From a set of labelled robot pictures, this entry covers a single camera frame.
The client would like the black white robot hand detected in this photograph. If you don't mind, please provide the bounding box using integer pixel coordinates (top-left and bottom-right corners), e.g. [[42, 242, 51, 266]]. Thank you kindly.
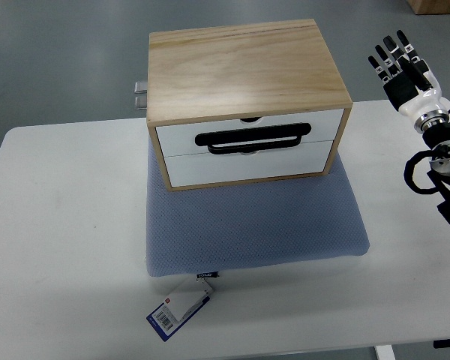
[[368, 30, 445, 119]]

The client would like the black drawer handle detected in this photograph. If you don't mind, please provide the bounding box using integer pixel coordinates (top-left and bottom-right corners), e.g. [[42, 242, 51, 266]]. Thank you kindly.
[[194, 123, 312, 155]]

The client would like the white drawer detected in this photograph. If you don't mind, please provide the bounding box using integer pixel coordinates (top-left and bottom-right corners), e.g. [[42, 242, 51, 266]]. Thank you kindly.
[[157, 109, 344, 157], [165, 141, 332, 188]]

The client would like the wooden drawer cabinet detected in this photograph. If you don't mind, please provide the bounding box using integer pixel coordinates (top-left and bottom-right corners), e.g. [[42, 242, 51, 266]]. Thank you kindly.
[[147, 19, 353, 191]]

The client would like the wooden box in corner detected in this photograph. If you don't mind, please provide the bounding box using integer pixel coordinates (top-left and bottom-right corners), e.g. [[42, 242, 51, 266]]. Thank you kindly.
[[407, 0, 450, 15]]

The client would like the blue mesh cushion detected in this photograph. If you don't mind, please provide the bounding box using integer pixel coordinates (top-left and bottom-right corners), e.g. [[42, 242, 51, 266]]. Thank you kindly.
[[145, 153, 370, 277]]

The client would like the black table control panel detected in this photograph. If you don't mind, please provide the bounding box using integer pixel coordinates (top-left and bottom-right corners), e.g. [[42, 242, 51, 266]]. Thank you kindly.
[[433, 339, 450, 349]]

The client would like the white table leg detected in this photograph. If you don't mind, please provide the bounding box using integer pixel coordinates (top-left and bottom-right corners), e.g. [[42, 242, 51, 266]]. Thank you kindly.
[[374, 345, 396, 360]]

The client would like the white blue paper tag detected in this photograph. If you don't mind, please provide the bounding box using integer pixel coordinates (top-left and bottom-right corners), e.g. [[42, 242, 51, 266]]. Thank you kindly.
[[146, 278, 214, 342]]

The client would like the grey metal bracket upper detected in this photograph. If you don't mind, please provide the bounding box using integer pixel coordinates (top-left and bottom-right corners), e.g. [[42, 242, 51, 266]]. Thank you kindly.
[[134, 80, 148, 94]]

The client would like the grey metal bracket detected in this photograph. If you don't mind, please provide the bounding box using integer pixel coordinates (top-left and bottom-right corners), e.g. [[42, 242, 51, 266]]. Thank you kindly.
[[134, 95, 147, 110], [134, 80, 148, 94]]

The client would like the grey metal bracket lower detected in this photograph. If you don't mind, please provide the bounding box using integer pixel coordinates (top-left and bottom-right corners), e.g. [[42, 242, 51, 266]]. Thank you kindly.
[[134, 95, 147, 110]]

